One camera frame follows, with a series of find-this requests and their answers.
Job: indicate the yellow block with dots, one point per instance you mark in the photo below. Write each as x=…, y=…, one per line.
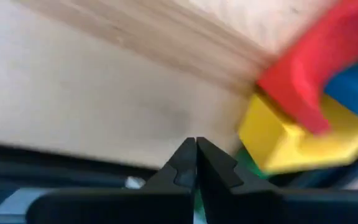
x=275, y=143

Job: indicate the red block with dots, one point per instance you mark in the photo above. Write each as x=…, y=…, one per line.
x=306, y=71

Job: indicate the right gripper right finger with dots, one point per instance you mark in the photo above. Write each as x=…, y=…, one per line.
x=291, y=208

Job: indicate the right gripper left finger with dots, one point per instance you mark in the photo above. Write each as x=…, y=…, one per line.
x=120, y=208

